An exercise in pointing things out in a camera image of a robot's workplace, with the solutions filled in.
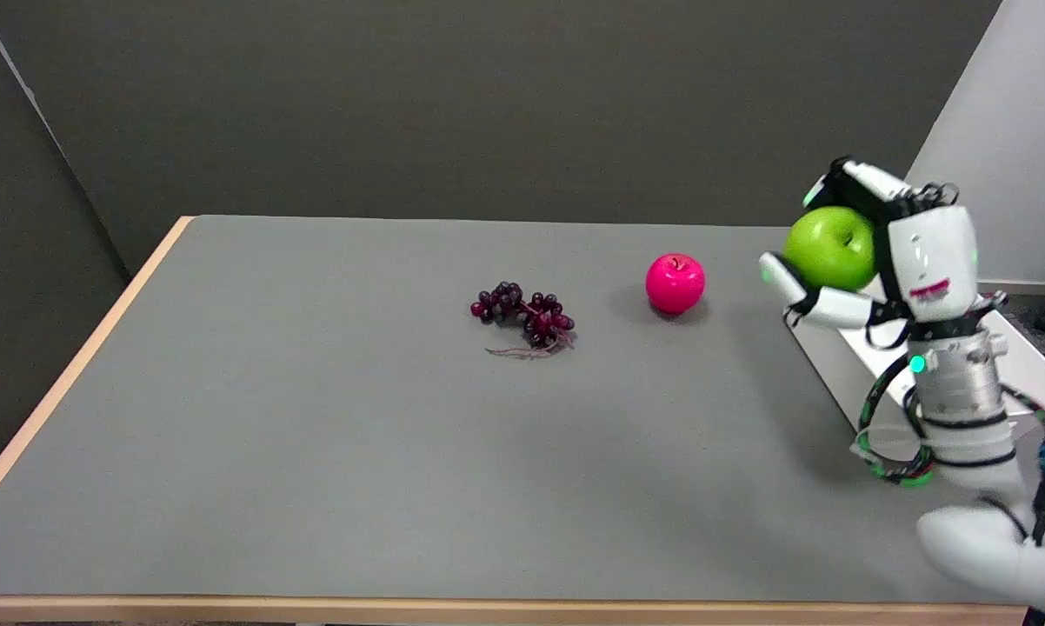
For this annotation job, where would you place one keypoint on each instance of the green apple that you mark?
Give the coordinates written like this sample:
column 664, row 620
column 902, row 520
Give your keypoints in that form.
column 831, row 248

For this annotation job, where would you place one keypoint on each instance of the red apple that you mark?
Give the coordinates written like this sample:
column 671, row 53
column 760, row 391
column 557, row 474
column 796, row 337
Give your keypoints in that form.
column 675, row 283

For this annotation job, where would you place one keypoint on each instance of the white box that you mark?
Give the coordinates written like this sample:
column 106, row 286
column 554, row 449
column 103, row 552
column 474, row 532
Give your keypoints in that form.
column 1035, row 369

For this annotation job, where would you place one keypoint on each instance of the dark purple grape bunch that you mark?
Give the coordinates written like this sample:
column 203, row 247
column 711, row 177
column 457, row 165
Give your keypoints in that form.
column 527, row 315

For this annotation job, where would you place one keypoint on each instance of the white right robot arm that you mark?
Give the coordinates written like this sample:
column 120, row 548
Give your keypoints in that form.
column 966, row 409

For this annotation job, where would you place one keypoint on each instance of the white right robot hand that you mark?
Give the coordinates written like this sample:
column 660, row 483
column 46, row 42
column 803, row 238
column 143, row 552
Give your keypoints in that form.
column 931, row 252

